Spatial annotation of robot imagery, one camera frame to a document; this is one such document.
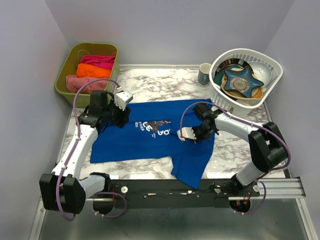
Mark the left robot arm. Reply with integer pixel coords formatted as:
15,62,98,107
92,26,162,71
39,90,133,215

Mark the magenta rolled t shirt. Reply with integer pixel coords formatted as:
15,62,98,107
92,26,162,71
79,55,116,70

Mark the grey white mug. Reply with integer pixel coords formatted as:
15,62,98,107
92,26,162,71
197,63,212,85

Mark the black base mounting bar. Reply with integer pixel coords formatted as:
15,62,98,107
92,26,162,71
110,178,260,209

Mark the pink rolled t shirt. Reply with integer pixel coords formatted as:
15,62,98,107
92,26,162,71
65,74,108,95

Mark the blue star shaped dish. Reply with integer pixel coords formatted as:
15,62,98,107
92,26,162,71
221,66,265,98

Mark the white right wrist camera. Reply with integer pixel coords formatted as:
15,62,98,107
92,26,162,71
177,127,197,142

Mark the blue t shirt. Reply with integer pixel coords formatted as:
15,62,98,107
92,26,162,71
90,99,215,189

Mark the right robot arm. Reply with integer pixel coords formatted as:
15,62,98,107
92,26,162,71
191,102,291,196

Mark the orange rolled t shirt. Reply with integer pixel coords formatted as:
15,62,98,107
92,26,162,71
76,63,112,79

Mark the white bowl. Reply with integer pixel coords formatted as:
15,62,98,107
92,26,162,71
248,61,272,87

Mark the aluminium rail frame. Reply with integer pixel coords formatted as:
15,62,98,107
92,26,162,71
29,178,317,240

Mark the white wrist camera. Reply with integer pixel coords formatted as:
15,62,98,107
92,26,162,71
177,127,197,142
114,90,133,111

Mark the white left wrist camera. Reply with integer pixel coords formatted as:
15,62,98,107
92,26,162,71
114,90,133,111

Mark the teal plate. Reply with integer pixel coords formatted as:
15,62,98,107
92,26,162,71
213,64,244,87

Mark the white plastic dish basket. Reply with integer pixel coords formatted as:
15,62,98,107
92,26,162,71
209,48,283,118

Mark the olive green plastic bin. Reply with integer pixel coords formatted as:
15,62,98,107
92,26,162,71
54,42,120,105

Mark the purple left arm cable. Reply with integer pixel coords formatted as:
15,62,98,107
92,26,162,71
56,77,128,222

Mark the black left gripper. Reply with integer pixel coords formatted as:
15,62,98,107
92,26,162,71
103,96,132,129

